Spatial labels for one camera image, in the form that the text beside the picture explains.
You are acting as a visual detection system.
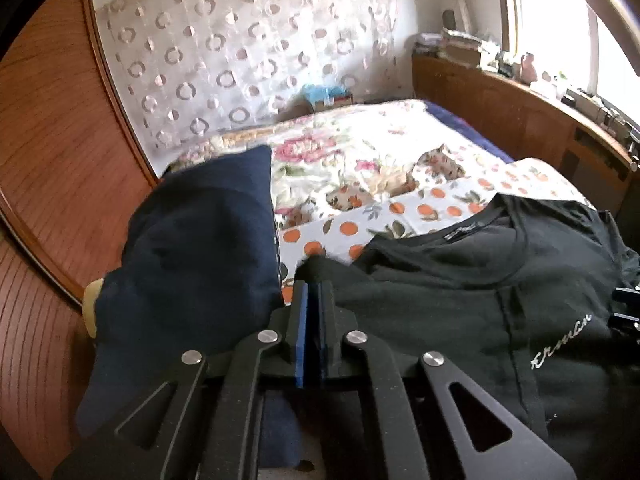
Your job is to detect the blue tissue box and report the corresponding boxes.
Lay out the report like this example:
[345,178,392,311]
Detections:
[302,84,354,113]

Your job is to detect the floral patterned quilt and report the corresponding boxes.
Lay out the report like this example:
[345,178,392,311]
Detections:
[168,100,504,230]

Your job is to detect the stack of books and papers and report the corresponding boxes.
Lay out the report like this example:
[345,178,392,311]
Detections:
[413,28,499,68]

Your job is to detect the orange fruit print bedsheet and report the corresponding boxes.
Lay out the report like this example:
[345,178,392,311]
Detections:
[279,158,590,302]

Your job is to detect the pink figurine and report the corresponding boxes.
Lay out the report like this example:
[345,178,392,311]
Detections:
[520,52,538,86]

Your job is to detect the bright window with frame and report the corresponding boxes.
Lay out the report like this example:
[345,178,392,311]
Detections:
[504,0,639,122]

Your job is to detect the folded navy blue garment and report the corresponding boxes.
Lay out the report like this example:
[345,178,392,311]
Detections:
[76,145,285,446]

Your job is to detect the yellow cloth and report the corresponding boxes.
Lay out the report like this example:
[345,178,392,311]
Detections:
[81,278,104,339]

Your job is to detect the long wooden desk cabinet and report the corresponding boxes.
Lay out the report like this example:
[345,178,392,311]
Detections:
[412,54,639,221]

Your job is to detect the circle patterned lace curtain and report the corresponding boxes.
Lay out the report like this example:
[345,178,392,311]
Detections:
[92,0,411,172]

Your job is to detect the navy blue blanket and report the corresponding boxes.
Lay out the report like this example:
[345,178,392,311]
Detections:
[423,100,514,164]

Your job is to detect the black t-shirt with script logo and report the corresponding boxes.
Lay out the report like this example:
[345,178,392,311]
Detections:
[298,195,639,479]

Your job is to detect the brown wooden wardrobe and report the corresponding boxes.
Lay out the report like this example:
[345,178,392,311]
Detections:
[1,0,154,479]

